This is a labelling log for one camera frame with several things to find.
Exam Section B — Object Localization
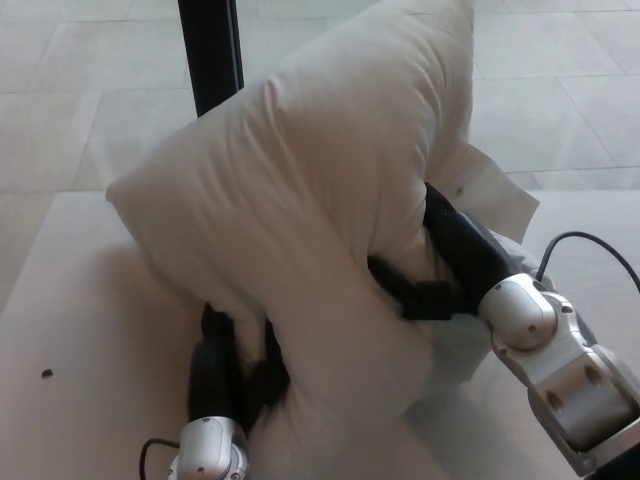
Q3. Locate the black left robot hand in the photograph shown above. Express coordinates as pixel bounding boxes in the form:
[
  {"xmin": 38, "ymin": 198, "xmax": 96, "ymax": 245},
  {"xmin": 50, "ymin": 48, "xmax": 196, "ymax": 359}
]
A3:
[{"xmin": 185, "ymin": 300, "xmax": 293, "ymax": 438}]

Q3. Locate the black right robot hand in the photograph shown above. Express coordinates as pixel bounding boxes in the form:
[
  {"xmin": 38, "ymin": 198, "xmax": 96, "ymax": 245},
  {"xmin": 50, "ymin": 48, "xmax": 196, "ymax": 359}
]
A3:
[{"xmin": 367, "ymin": 181, "xmax": 516, "ymax": 322}]

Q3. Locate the white square pillow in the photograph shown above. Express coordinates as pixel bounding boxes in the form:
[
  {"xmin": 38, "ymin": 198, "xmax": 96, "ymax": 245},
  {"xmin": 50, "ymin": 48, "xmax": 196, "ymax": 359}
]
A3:
[{"xmin": 105, "ymin": 0, "xmax": 555, "ymax": 480}]

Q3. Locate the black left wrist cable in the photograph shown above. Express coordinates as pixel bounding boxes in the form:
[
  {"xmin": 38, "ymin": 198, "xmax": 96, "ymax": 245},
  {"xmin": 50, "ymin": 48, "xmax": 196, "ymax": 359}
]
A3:
[{"xmin": 139, "ymin": 438, "xmax": 182, "ymax": 480}]

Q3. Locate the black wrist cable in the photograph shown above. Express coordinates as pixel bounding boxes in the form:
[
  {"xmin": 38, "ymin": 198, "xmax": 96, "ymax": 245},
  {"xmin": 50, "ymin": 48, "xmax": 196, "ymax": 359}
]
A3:
[
  {"xmin": 535, "ymin": 230, "xmax": 640, "ymax": 291},
  {"xmin": 139, "ymin": 438, "xmax": 182, "ymax": 480}
]

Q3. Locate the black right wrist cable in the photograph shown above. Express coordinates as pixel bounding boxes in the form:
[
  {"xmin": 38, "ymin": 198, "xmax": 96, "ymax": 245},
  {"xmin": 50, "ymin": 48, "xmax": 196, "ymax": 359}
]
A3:
[{"xmin": 535, "ymin": 230, "xmax": 640, "ymax": 291}]

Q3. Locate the black metal post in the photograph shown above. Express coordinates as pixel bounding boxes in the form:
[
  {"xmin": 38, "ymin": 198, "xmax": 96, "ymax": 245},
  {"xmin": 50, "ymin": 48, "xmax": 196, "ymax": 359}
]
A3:
[{"xmin": 177, "ymin": 0, "xmax": 246, "ymax": 119}]

